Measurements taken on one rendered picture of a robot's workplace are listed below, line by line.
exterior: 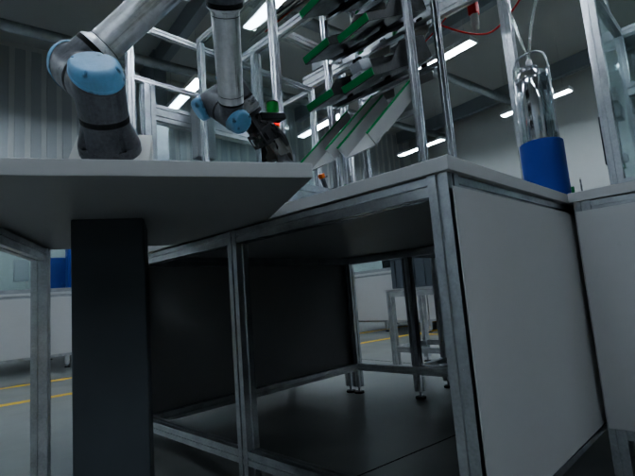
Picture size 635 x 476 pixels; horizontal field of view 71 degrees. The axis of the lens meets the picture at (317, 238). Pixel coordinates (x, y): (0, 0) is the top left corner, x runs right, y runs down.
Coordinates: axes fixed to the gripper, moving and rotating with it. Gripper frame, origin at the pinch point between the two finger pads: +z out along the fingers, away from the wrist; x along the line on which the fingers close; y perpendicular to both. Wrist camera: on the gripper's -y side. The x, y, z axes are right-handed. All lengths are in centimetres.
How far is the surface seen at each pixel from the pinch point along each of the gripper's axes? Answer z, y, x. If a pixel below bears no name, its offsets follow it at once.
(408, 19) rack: -19, -19, 53
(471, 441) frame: 42, 71, 73
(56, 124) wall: -143, -304, -780
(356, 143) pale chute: 1.6, 8.1, 36.3
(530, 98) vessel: 33, -67, 61
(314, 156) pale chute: 0.1, 9.9, 20.9
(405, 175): 3, 37, 65
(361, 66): -15.6, -1.5, 43.6
